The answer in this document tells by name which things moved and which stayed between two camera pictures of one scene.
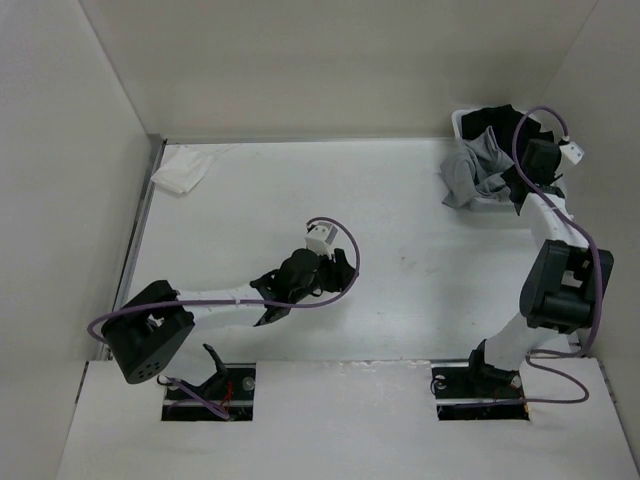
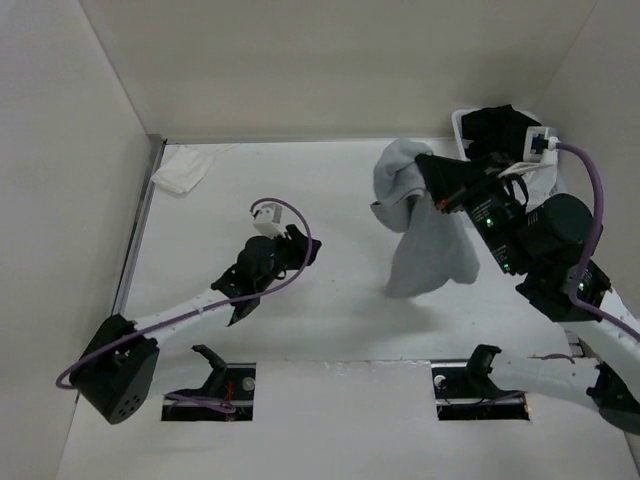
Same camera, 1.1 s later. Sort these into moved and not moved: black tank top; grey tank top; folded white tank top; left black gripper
Moved: grey tank top; left black gripper
Not moved: black tank top; folded white tank top
